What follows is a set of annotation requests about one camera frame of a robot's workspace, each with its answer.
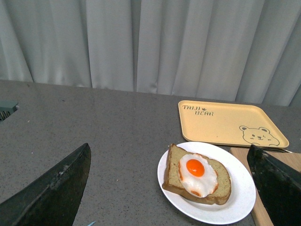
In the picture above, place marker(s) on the white round plate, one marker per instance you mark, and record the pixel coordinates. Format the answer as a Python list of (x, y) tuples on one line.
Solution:
[(243, 192)]

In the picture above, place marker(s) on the fried egg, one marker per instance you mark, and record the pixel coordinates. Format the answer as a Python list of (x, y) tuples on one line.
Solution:
[(196, 175)]

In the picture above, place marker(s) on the green grey object at edge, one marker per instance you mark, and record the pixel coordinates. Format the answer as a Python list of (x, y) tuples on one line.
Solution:
[(7, 108)]

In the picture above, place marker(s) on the bread slice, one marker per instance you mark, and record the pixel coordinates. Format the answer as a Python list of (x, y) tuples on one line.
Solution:
[(172, 183)]

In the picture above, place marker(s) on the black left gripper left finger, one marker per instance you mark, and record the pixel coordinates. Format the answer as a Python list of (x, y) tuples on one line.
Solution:
[(53, 199)]

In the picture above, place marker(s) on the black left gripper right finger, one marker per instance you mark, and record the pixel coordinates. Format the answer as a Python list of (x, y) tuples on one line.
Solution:
[(279, 187)]

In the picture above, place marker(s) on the yellow bear tray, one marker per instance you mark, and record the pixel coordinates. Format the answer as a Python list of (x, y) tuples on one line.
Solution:
[(229, 124)]

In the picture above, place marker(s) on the grey curtain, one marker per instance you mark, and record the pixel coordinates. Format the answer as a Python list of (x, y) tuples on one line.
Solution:
[(234, 50)]

